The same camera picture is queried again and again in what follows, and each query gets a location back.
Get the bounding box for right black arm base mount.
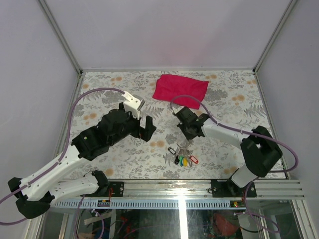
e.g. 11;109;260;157
207;173;258;198

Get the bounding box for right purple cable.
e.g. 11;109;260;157
170;94;299;235

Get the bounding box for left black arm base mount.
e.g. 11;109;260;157
97;181;125;198

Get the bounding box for floral patterned table mat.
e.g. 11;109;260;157
69;70;270;179

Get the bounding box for purple cable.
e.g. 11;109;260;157
170;94;299;235
0;87;127;239

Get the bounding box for aluminium front rail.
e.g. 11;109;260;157
37;179;306;200

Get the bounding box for left aluminium frame post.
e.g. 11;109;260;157
36;0;83;75

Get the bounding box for key with black tag centre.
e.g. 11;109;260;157
168;147;176;155

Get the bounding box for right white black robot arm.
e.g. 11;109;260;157
173;107;283;197

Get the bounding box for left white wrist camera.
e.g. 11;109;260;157
122;91;145;120

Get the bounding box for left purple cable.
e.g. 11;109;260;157
0;87;127;239

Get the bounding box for keyring with coloured tags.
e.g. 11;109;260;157
174;133;199;167

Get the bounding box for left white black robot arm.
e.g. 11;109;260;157
8;103;156;219

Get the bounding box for folded red cloth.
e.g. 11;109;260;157
153;74;209;102

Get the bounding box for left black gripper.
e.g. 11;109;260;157
110;103;157;147

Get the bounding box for blue slotted cable duct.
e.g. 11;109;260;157
53;198;246;210

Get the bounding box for right aluminium frame post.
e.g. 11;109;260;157
253;0;299;74

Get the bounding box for aluminium frame post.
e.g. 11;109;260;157
36;0;83;75
253;0;299;74

